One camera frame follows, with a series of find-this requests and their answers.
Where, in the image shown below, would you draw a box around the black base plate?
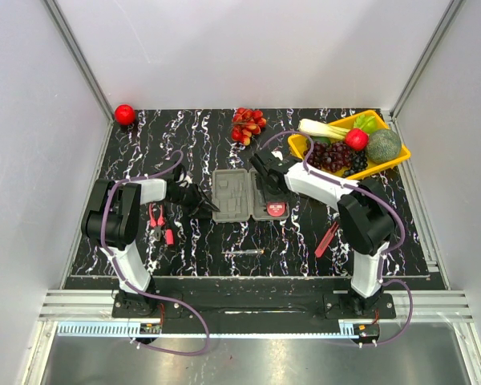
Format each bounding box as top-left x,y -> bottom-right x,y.
57,278 -> 419,335

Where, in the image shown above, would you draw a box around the red apple in corner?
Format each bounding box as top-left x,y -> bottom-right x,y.
115,104 -> 136,126

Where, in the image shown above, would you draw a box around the red utility knife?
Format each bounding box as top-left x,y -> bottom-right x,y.
314,221 -> 339,258

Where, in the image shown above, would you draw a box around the green avocado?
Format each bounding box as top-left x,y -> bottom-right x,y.
312,136 -> 331,146

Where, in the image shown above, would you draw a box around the dark red grape bunch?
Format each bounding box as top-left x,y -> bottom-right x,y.
306,140 -> 352,173

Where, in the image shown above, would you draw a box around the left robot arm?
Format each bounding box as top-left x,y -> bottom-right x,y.
81,164 -> 220,318

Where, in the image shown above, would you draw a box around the grey plastic tool case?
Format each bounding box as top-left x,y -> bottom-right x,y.
212,168 -> 289,224

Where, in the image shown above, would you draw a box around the green cantaloupe melon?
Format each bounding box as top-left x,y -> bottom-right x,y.
366,129 -> 402,164

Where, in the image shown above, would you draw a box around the red tape measure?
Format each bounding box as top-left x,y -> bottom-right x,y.
266,202 -> 287,218

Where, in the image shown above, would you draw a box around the red cherry bunch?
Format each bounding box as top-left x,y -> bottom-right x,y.
231,107 -> 267,146

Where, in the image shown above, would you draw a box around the black grape bunch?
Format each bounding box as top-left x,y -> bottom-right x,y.
343,150 -> 368,178

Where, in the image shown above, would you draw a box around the green leafy vegetable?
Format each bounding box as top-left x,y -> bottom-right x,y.
353,114 -> 378,135

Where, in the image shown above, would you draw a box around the red apple in tray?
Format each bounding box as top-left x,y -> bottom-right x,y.
344,128 -> 369,152

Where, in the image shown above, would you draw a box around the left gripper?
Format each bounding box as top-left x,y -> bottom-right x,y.
168,182 -> 218,219

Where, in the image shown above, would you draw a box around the red handled pliers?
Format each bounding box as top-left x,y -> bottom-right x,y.
148,203 -> 165,241

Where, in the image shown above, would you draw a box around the clear test pen screwdriver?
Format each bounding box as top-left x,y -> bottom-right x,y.
222,249 -> 265,256

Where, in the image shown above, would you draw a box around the white green leek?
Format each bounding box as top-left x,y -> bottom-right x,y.
298,119 -> 350,140

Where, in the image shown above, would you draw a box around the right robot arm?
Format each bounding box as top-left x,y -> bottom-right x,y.
249,150 -> 403,318

